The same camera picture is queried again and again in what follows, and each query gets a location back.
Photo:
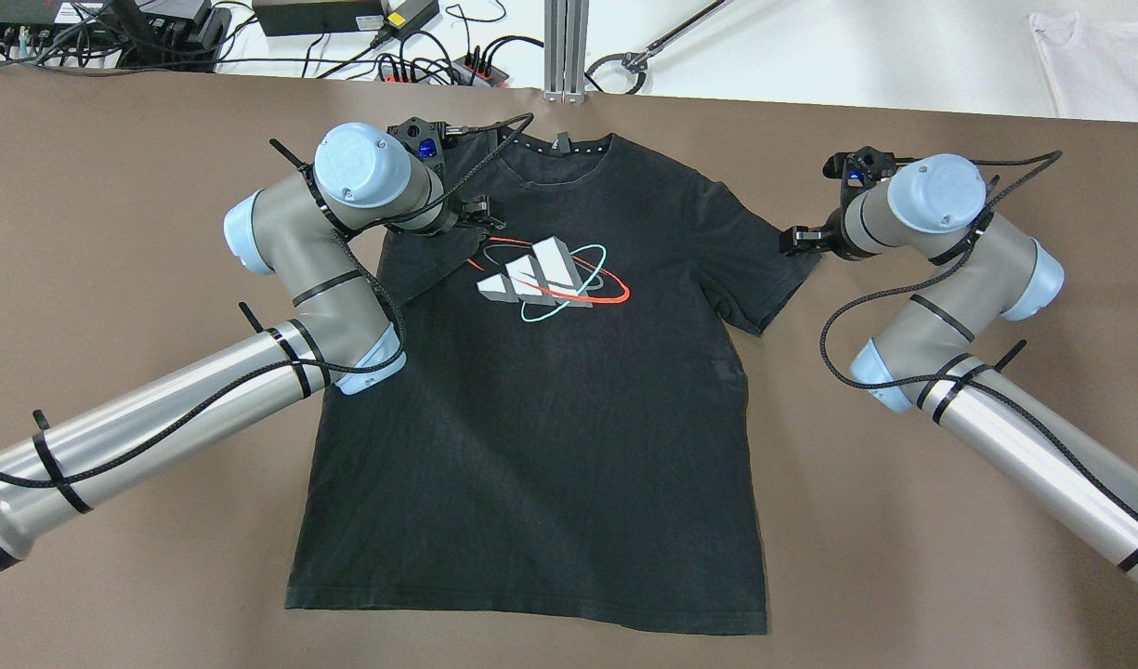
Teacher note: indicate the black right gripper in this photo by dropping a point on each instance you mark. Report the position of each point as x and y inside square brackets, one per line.
[830, 233]

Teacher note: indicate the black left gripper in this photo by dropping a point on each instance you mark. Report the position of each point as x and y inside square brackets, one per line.
[453, 219]

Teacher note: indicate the black graphic t-shirt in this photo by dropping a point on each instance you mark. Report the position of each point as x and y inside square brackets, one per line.
[567, 435]

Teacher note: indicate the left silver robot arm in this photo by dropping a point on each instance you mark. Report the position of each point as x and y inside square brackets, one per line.
[345, 333]

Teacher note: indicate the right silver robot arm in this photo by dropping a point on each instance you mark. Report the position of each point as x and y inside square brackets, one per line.
[984, 269]

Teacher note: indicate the black power strip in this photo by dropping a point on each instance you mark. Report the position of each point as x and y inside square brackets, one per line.
[392, 68]

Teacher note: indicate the aluminium frame cage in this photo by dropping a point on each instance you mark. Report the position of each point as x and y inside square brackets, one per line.
[565, 36]

